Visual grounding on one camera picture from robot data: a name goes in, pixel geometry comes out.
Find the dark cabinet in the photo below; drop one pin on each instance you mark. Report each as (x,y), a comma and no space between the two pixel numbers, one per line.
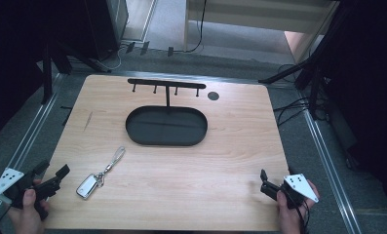
(114,22)

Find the aluminium floor rail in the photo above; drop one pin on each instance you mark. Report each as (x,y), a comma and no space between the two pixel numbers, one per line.
(330,169)
(30,130)

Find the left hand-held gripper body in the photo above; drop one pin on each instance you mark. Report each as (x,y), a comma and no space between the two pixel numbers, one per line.
(17,190)

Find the person's right hand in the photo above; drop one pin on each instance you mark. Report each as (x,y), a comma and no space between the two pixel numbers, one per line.
(288,217)

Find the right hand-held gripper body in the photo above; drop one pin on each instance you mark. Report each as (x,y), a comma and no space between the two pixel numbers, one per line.
(299,189)

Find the black key rack with tray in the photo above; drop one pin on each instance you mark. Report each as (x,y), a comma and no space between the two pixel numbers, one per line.
(167,126)

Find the person's left hand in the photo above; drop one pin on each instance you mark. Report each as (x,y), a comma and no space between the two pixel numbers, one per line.
(28,214)

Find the white furniture frame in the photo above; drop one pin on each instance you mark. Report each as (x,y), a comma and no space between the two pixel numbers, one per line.
(262,16)

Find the black round table grommet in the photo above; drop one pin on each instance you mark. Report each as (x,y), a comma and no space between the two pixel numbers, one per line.
(213,96)

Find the black metal stand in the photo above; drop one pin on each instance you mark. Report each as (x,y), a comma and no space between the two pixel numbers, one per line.
(46,74)
(311,81)

